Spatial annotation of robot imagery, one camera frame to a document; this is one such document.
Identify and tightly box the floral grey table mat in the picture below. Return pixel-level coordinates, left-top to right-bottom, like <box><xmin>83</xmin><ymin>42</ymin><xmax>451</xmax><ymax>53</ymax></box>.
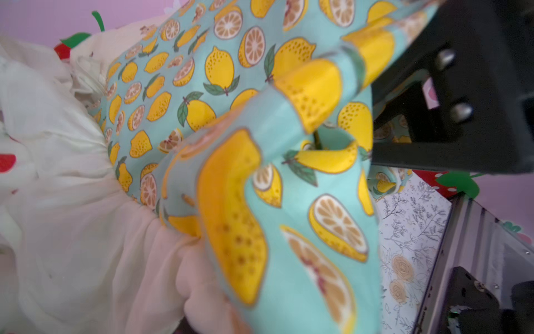
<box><xmin>377</xmin><ymin>175</ymin><xmax>451</xmax><ymax>333</ymax></box>

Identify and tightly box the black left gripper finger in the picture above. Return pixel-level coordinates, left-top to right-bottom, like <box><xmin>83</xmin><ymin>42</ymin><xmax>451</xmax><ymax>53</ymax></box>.
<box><xmin>372</xmin><ymin>1</ymin><xmax>533</xmax><ymax>174</ymax></box>

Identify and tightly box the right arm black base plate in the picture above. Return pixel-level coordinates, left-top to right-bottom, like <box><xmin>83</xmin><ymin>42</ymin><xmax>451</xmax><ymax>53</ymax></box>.
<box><xmin>437</xmin><ymin>267</ymin><xmax>533</xmax><ymax>333</ymax></box>

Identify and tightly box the strawberry print pillow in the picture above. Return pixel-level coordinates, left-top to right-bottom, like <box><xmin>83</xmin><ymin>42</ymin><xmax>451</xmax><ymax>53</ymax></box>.
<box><xmin>1</xmin><ymin>36</ymin><xmax>250</xmax><ymax>333</ymax></box>

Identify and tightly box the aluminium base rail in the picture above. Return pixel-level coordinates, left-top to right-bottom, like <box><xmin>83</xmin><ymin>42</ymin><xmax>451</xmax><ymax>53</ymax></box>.
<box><xmin>414</xmin><ymin>195</ymin><xmax>533</xmax><ymax>333</ymax></box>

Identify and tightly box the lemon print pillow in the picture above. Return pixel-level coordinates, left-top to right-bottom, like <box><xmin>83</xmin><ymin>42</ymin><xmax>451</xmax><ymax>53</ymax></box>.
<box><xmin>88</xmin><ymin>1</ymin><xmax>439</xmax><ymax>333</ymax></box>

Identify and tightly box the cream bear print pillow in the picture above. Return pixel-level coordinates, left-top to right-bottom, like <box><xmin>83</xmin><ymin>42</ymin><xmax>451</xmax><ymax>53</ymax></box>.
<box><xmin>69</xmin><ymin>15</ymin><xmax>169</xmax><ymax>80</ymax></box>

